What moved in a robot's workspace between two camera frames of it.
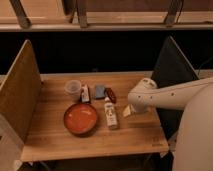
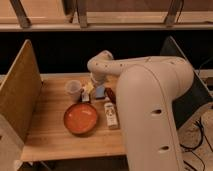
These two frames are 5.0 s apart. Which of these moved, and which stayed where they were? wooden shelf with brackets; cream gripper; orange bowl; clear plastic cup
Moved: cream gripper
Stayed: wooden shelf with brackets; clear plastic cup; orange bowl
